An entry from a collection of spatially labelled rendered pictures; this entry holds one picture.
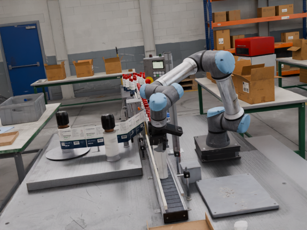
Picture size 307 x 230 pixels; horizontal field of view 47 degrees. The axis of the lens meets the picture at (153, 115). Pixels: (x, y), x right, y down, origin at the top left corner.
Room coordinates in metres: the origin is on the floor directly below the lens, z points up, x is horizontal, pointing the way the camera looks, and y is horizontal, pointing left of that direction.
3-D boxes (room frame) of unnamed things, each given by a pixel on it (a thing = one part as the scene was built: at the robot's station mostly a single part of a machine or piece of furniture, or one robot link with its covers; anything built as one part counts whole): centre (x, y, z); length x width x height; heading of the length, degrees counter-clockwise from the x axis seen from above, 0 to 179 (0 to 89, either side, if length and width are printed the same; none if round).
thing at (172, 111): (2.25, -0.13, 1.16); 0.04 x 0.04 x 0.67; 4
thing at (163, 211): (2.19, 0.01, 0.85); 1.65 x 0.11 x 0.05; 4
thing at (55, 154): (2.32, 0.62, 0.89); 0.31 x 0.31 x 0.01
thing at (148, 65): (2.31, -0.07, 1.38); 0.17 x 0.10 x 0.19; 59
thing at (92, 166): (2.29, 0.46, 0.86); 0.80 x 0.67 x 0.05; 4
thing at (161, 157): (1.73, -0.02, 0.98); 0.05 x 0.05 x 0.20
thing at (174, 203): (2.19, 0.01, 0.86); 1.65 x 0.08 x 0.04; 4
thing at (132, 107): (2.61, 0.13, 1.01); 0.14 x 0.13 x 0.26; 4
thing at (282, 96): (4.58, -1.18, 0.39); 2.20 x 0.80 x 0.78; 3
